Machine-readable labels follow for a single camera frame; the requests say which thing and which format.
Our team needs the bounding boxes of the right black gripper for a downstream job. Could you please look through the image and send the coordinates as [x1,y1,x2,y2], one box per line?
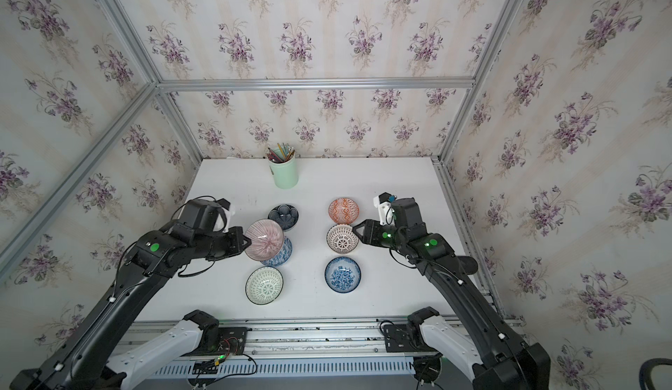
[352,218,409,251]

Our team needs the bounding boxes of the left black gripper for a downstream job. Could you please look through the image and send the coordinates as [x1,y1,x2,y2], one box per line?
[190,226,254,262]

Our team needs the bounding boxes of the maroon striped bowl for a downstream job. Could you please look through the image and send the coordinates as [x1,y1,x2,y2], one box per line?
[244,220,285,262]

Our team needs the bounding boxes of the green triangle pattern bowl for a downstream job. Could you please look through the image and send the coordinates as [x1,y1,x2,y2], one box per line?
[245,267,284,305]

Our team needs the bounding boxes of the dark navy patterned bowl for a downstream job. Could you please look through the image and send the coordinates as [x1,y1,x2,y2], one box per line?
[268,204,299,232]

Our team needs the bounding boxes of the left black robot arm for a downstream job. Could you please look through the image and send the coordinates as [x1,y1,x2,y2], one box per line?
[10,196,251,389]

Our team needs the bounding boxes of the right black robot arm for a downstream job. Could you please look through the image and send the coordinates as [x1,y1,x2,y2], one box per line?
[353,192,551,389]

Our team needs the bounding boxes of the orange diamond pattern bowl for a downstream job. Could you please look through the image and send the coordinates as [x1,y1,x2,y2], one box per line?
[328,197,360,225]

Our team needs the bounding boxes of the blue floral bowl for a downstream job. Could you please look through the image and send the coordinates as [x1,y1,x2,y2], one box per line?
[325,256,362,294]

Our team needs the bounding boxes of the blue damask bowl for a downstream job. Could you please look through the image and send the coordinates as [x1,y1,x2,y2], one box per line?
[262,237,293,267]

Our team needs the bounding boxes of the mint green utensil cup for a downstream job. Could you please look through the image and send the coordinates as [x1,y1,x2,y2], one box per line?
[269,157,299,190]

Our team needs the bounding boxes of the colourful sticks in cup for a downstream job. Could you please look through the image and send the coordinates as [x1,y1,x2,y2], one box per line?
[266,142,296,164]

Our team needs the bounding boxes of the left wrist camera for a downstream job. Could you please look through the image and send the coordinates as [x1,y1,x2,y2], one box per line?
[213,199,236,232]

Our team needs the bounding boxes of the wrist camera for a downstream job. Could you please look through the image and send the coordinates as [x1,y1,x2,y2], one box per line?
[374,192,397,225]
[213,199,236,232]

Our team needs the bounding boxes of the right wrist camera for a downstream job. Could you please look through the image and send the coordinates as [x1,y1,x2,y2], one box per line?
[374,192,397,225]

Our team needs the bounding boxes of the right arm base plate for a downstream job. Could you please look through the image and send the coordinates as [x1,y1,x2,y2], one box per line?
[379,321,435,353]

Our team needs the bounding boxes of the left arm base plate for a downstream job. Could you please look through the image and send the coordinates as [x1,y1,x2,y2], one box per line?
[201,327,248,356]

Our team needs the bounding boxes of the aluminium front rail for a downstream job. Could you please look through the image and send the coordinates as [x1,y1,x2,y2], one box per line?
[113,316,408,358]

